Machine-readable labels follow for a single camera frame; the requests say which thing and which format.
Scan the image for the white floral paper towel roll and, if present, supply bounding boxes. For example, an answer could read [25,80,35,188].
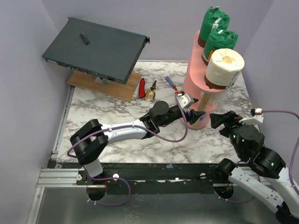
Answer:
[201,91,226,106]

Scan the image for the pink three-tier shelf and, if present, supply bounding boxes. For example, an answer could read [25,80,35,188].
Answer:
[183,31,226,129]

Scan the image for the yellow handled pliers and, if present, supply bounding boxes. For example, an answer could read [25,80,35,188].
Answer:
[144,80,157,101]

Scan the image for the blue handled screwdriver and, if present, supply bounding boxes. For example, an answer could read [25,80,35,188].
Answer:
[165,76,179,92]

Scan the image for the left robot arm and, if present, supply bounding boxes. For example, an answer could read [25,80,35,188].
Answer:
[70,101,206,184]

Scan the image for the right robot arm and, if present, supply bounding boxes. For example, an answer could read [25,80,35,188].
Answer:
[209,108,299,224]

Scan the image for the wooden board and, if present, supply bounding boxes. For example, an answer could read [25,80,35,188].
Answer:
[67,71,142,102]

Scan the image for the small black connector strip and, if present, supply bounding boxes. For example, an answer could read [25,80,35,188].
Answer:
[80,33,90,45]

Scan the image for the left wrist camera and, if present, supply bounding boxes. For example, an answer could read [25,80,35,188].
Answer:
[176,91,198,109]

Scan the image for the red handled cutter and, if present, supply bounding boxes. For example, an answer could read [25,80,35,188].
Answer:
[138,78,145,98]

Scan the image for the black metal base rail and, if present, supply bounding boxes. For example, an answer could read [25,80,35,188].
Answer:
[46,161,232,197]

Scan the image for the dark grey network switch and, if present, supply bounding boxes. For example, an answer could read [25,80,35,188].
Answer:
[42,17,150,84]

